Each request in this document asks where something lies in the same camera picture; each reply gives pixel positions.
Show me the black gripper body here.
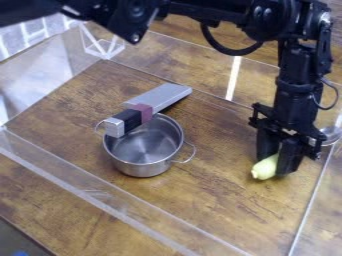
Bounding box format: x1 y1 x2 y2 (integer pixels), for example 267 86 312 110
248 90 326 160

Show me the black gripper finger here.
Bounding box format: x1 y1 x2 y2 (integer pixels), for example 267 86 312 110
275 138 304 176
256 128 279 161

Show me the silver metal pot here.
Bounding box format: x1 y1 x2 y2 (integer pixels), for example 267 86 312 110
101 113 196 178

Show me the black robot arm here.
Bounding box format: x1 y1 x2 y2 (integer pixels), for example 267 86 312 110
0 0 332 176

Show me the silver block with dark bands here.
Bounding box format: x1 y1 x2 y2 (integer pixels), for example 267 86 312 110
104 83 192 138

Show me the clear acrylic enclosure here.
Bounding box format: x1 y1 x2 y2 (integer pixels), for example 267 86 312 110
0 19 342 256

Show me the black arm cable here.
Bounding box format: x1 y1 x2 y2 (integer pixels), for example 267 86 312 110
199 21 265 57

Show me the clear acrylic corner bracket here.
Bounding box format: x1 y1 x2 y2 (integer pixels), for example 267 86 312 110
78 24 125 60

